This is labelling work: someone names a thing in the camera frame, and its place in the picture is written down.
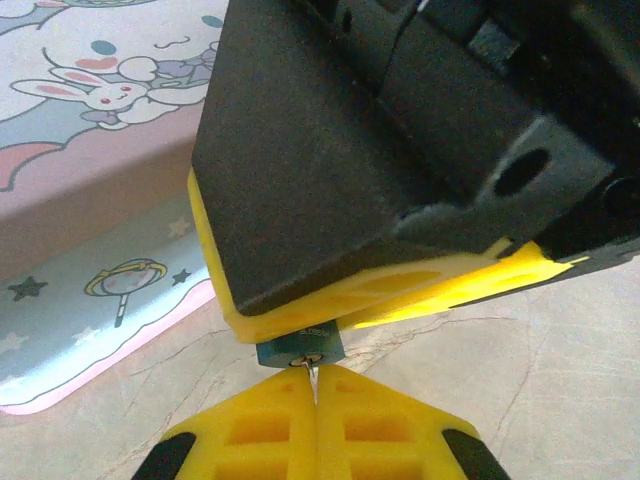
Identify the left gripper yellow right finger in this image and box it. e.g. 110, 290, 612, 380
316, 364, 512, 480

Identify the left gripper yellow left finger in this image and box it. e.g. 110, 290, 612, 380
131, 371, 319, 480

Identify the small teal padlock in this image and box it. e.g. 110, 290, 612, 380
255, 321, 347, 370

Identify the small silver key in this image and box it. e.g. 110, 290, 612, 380
299, 357, 322, 406

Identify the pastel cartoon star mat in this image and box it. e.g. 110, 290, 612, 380
0, 193, 222, 417

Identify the pink cartoon bunny box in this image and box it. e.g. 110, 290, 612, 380
0, 0, 232, 282

